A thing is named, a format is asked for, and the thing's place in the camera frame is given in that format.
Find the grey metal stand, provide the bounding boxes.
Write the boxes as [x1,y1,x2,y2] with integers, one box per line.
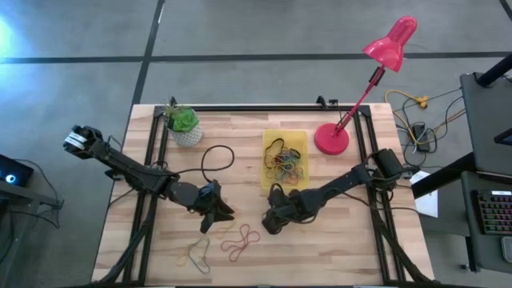
[0,182,65,288]

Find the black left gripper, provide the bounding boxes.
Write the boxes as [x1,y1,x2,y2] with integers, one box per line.
[166,179,236,236]

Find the black camera clamp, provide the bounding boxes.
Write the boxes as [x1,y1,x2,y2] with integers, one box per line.
[315,94,341,112]

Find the white paper sheet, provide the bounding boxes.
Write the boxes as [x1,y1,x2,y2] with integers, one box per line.
[408,170,440,219]

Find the rubber bands inside tray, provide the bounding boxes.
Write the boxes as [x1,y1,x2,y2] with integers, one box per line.
[187,235,212,275]

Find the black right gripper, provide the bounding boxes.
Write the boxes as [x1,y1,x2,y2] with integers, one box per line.
[262,182,319,236]

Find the black stand leg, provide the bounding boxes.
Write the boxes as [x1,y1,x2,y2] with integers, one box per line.
[411,152,477,200]

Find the yellow floor cable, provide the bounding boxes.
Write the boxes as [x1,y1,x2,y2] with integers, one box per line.
[384,90,467,145]

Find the black box with blue light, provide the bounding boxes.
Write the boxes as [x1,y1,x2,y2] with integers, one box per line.
[0,154,35,188]

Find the backlit computer keyboard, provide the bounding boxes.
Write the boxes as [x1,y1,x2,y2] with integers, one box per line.
[474,190,512,236]

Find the black power adapter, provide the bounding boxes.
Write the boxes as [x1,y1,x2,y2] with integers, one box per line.
[411,123,431,153]

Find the black pole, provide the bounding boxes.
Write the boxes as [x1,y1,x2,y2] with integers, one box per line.
[478,53,512,88]

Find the red desk lamp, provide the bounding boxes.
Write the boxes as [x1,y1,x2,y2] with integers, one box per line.
[314,15,419,156]

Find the yellow translucent plastic bin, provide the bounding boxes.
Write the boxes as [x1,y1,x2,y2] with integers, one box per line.
[261,128,310,192]

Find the grey computer mouse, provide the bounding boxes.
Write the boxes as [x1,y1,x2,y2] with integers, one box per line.
[501,235,512,265]

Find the long yellow rubber band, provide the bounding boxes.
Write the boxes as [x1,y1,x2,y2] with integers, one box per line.
[214,220,238,240]

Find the black tablet with blue screen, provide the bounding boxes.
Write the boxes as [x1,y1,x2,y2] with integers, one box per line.
[494,127,512,147]

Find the large red rubber band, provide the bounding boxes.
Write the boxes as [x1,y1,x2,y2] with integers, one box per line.
[220,223,262,262]

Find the green succulent in patterned pot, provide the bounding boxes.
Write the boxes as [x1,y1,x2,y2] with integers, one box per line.
[162,95,204,148]

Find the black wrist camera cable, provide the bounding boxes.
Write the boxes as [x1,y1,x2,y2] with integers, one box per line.
[159,144,236,184]

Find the grey side desk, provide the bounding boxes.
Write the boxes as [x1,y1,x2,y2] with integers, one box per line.
[459,71,512,275]

